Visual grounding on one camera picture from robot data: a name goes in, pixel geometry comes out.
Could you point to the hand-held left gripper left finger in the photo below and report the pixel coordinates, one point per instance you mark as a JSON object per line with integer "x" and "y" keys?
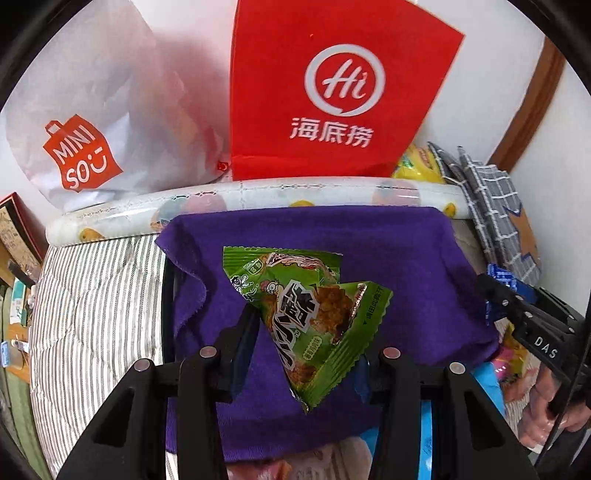
{"x": 244, "y": 364}

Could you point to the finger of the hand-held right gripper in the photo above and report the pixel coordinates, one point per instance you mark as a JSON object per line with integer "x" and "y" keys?
{"x": 501, "y": 295}

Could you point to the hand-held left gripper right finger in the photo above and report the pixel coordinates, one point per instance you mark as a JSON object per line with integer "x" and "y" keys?
{"x": 365, "y": 381}

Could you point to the green snack packet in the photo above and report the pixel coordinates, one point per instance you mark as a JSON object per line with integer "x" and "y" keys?
{"x": 323, "y": 332}

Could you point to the person's right hand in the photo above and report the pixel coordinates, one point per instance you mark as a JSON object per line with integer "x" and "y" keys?
{"x": 549, "y": 397}

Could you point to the pink snack packet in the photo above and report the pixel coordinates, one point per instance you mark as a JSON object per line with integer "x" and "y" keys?
{"x": 512, "y": 374}

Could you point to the blue box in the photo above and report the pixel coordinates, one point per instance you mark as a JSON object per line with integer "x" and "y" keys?
{"x": 489, "y": 385}

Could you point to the white packet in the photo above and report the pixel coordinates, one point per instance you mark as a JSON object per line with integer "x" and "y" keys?
{"x": 346, "y": 457}

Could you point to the pale pink packet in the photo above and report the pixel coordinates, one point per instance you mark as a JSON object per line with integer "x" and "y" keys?
{"x": 517, "y": 429}

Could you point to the grey plaid cushion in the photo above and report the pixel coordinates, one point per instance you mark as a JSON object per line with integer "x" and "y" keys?
{"x": 496, "y": 203}

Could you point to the pink label packet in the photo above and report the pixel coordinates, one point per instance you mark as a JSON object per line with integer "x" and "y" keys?
{"x": 258, "y": 470}

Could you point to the purple cloth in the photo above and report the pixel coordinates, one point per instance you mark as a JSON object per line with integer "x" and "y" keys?
{"x": 369, "y": 254}

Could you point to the dark grey striped cloth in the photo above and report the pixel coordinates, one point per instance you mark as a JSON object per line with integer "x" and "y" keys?
{"x": 445, "y": 161}

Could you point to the yellow snack bag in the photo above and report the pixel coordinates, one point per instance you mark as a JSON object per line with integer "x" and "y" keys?
{"x": 415, "y": 170}

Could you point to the striped quilted bedding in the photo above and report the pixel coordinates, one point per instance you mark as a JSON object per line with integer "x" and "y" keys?
{"x": 101, "y": 300}

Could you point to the rolled fruit print mat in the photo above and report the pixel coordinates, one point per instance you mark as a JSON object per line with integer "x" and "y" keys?
{"x": 258, "y": 191}

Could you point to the green blanket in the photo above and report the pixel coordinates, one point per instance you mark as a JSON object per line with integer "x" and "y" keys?
{"x": 14, "y": 406}

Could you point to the teal and white box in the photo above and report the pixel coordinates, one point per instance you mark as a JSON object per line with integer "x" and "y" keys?
{"x": 18, "y": 300}

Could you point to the dark red box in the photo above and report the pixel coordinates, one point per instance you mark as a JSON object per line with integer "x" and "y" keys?
{"x": 23, "y": 217}

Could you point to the red shopping bag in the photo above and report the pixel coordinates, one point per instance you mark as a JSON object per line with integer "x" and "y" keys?
{"x": 277, "y": 92}

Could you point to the white shopping bag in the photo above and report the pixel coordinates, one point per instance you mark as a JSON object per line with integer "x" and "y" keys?
{"x": 138, "y": 92}

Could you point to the wooden door frame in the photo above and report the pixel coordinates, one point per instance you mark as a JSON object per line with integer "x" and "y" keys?
{"x": 535, "y": 101}

